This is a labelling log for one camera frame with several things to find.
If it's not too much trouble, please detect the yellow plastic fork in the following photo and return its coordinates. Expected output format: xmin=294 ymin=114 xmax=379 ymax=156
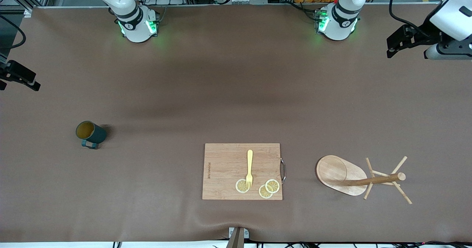
xmin=246 ymin=150 xmax=254 ymax=189

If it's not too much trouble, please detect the bamboo cutting board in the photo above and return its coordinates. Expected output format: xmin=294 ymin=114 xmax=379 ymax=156
xmin=202 ymin=143 xmax=286 ymax=200

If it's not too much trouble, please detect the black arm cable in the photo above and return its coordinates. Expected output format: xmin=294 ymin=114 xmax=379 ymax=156
xmin=0 ymin=15 xmax=27 ymax=50
xmin=389 ymin=0 xmax=430 ymax=37

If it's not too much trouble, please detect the dark green mug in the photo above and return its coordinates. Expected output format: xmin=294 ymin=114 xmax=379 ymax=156
xmin=76 ymin=121 xmax=107 ymax=150

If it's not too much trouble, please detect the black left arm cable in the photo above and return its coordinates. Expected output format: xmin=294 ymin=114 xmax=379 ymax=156
xmin=389 ymin=0 xmax=430 ymax=37

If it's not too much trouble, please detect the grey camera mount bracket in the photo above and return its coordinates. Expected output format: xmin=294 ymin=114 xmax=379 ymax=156
xmin=226 ymin=227 xmax=250 ymax=248

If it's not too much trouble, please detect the wooden mug tree rack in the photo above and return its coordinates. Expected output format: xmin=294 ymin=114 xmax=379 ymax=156
xmin=316 ymin=156 xmax=413 ymax=205

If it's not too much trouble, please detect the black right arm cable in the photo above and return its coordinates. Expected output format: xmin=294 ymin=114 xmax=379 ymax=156
xmin=0 ymin=15 xmax=27 ymax=50

